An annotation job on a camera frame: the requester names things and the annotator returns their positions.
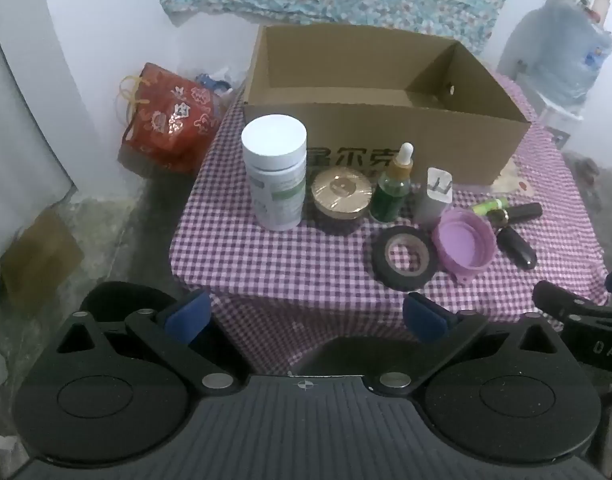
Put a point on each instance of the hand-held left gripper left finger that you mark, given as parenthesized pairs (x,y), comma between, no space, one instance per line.
(188,317)

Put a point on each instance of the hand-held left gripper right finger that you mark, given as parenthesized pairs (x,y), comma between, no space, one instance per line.
(426,317)

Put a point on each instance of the black tape roll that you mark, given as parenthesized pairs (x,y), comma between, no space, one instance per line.
(386,265)

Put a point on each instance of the black lipstick cap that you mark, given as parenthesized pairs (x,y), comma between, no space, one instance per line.
(518,249)

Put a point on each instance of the purple plastic lid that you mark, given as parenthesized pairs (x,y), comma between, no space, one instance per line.
(463,242)

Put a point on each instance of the black lipstick tube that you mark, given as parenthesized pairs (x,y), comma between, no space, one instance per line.
(523,211)

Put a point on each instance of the green lip balm tube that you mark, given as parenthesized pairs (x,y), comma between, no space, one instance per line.
(491,206)

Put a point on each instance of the white charger plug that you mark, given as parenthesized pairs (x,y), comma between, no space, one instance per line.
(433,195)

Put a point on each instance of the green dropper bottle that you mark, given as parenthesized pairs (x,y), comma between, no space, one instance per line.
(390,195)

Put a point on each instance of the gold lid jar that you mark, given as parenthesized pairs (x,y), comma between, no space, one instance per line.
(342,192)

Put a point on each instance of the white pill bottle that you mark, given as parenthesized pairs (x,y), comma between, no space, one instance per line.
(276,180)

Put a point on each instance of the brown cardboard box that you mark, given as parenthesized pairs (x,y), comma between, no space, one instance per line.
(366,127)

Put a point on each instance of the purple checkered tablecloth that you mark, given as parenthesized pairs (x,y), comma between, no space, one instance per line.
(296,265)

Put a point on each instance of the brown cardboard piece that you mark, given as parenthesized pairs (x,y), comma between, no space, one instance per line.
(40,260)

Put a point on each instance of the red gift bag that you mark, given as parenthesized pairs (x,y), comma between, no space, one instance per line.
(168,120)

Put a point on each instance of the blue water jug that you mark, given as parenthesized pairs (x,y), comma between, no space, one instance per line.
(571,55)

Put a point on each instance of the white and blue wrapper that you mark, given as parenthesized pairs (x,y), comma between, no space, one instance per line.
(220,82)

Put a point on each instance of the water dispenser jug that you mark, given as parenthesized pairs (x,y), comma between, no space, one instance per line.
(518,50)

